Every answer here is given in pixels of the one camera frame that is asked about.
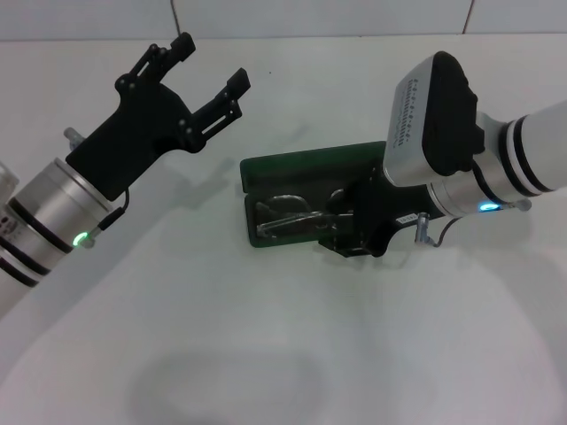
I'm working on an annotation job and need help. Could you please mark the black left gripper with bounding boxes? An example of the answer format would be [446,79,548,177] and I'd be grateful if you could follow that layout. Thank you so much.
[65,33,252,199]

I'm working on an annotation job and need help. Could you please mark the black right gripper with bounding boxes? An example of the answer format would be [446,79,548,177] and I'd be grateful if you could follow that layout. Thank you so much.
[316,164,448,261]

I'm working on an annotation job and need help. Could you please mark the clear plastic glasses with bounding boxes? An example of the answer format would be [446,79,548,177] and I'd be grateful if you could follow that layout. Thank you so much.
[255,189,355,238]

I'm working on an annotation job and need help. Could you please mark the green glasses case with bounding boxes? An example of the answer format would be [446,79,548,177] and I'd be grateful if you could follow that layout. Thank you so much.
[238,140,391,249]

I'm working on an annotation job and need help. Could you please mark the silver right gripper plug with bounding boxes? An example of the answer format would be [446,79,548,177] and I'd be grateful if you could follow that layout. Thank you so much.
[415,212,431,245]

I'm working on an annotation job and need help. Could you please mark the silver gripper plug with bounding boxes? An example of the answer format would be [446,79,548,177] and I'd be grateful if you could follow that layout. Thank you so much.
[415,212,431,245]
[64,127,85,150]

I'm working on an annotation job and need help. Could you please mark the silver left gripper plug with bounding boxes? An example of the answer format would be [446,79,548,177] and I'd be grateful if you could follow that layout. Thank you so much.
[64,127,85,150]

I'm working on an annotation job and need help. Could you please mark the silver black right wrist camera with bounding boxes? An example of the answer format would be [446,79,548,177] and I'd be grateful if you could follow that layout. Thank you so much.
[383,50,485,187]

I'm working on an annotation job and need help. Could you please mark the dark right arm cable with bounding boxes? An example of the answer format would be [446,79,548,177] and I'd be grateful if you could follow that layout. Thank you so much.
[424,198,531,248]

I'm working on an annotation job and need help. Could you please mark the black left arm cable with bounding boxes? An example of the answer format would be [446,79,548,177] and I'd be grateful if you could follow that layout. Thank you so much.
[88,188,132,240]

